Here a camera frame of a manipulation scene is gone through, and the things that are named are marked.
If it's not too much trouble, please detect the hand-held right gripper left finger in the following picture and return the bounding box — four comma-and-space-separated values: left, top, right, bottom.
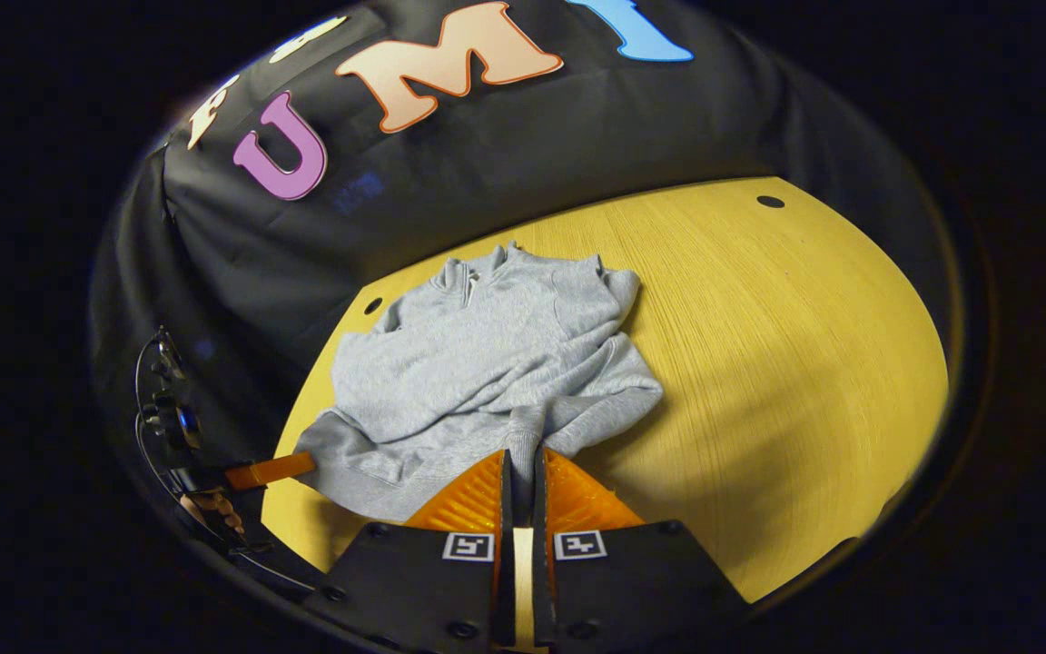
305, 448, 518, 654

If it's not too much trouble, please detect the black backdrop cloth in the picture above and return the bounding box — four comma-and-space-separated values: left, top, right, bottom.
92, 0, 964, 510

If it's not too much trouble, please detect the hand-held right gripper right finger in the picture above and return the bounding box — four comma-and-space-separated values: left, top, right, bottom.
532, 448, 753, 654

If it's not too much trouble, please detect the grey zip-neck sweatshirt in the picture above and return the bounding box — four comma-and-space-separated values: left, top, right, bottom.
292, 241, 666, 524

